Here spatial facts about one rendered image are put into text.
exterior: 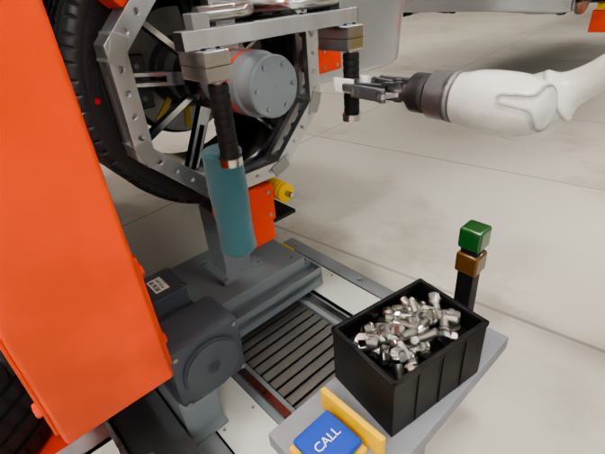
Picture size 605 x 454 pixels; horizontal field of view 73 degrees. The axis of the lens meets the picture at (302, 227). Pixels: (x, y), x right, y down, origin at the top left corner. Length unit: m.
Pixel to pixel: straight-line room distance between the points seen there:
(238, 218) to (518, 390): 0.92
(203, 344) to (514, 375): 0.91
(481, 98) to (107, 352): 0.68
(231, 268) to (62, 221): 0.90
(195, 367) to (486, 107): 0.75
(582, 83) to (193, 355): 0.90
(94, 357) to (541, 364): 1.23
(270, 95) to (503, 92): 0.44
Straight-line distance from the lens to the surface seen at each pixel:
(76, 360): 0.61
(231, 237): 0.96
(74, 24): 0.97
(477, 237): 0.73
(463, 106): 0.77
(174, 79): 1.06
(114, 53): 0.89
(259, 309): 1.33
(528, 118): 0.74
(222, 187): 0.90
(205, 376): 0.98
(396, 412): 0.64
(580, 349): 1.57
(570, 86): 0.89
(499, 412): 1.32
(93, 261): 0.55
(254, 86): 0.87
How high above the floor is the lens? 1.03
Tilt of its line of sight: 31 degrees down
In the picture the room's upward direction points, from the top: 5 degrees counter-clockwise
